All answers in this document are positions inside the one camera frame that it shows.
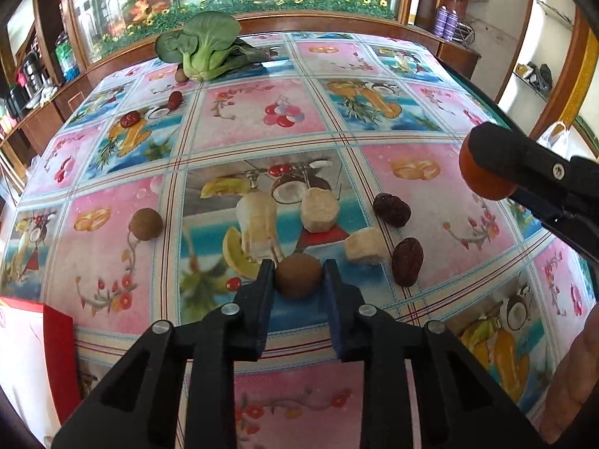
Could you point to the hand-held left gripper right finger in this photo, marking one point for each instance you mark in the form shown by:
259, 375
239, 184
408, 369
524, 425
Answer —
338, 318

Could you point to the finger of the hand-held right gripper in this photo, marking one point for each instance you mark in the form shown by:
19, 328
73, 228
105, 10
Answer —
510, 159
538, 210

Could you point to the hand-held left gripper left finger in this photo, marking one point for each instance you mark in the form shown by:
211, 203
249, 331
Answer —
262, 308

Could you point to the orange fruit piece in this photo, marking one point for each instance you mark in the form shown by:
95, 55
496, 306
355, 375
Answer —
486, 184

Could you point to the round brown longan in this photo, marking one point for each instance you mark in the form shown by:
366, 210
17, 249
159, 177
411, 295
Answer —
298, 277
180, 75
146, 224

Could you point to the red cardboard box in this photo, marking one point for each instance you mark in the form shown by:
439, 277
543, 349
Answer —
58, 351

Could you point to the person's right forearm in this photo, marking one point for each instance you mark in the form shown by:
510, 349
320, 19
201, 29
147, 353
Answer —
575, 383

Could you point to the white plastic bag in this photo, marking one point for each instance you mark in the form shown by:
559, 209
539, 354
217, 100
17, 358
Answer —
559, 138

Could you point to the white yam chunk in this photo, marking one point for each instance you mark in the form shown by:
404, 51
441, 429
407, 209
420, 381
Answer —
319, 210
367, 252

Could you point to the dark red date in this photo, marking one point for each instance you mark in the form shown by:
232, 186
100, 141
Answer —
392, 209
175, 99
407, 262
130, 119

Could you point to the purple spray can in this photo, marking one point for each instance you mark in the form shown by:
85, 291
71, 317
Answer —
450, 23
439, 21

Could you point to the wicker basket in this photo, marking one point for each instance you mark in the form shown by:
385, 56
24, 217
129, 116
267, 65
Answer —
463, 0

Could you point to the fruit print tablecloth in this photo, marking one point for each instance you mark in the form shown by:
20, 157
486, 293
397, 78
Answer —
234, 103

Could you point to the green bok choy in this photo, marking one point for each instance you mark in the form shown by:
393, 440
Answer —
210, 51

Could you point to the blue label water bottle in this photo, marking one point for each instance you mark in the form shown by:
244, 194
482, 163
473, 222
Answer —
65, 56

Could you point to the black kettle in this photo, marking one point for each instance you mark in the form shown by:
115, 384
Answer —
30, 72

